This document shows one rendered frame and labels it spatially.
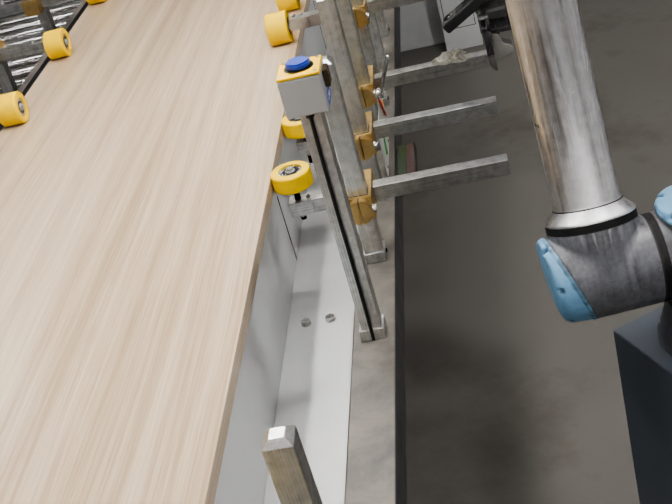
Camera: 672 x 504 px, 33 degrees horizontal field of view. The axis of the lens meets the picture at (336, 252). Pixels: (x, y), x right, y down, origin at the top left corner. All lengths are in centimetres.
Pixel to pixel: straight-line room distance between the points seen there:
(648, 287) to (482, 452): 103
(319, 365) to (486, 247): 150
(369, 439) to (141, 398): 36
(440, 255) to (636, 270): 175
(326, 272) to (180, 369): 73
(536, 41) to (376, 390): 62
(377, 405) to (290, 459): 67
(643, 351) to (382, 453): 52
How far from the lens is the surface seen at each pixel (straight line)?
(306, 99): 177
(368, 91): 258
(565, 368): 299
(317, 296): 233
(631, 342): 205
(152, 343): 183
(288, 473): 122
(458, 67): 264
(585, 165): 183
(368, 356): 198
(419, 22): 514
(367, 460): 177
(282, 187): 218
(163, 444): 161
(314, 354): 216
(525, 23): 183
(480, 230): 364
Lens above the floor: 184
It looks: 30 degrees down
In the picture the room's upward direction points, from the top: 16 degrees counter-clockwise
